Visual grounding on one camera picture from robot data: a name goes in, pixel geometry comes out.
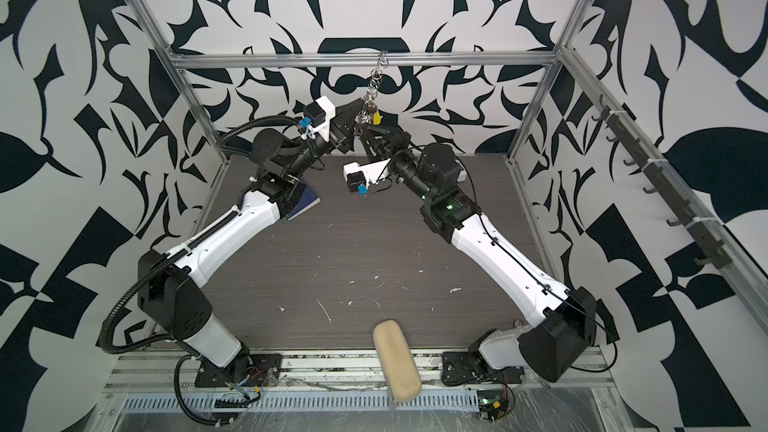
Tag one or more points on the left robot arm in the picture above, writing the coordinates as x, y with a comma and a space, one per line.
170, 284

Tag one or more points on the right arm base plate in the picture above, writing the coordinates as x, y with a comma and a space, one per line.
465, 368

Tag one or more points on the white slotted cable duct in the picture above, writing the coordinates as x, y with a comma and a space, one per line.
465, 401

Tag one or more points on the small circuit board right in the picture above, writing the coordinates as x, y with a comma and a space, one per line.
493, 405

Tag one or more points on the small circuit board left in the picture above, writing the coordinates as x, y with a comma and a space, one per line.
238, 402

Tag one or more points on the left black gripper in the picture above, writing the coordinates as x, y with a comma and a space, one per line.
337, 129

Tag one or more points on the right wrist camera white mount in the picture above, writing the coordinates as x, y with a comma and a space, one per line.
362, 178

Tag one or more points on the small circuit board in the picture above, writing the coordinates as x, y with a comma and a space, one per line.
238, 402
493, 405

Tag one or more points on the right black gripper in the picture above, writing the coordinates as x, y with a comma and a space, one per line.
401, 142

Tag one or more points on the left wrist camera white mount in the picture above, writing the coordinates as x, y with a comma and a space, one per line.
317, 117

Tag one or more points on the beige glasses case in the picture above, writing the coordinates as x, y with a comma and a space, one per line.
397, 362

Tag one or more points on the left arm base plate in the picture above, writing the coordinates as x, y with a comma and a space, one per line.
256, 370

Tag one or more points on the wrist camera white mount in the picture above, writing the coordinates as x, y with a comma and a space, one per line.
362, 178
317, 117

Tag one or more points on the blue book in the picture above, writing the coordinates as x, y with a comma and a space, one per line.
308, 199

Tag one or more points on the metal plate with keyrings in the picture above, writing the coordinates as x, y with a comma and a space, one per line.
369, 99

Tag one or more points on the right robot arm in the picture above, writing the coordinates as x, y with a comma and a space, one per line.
559, 322

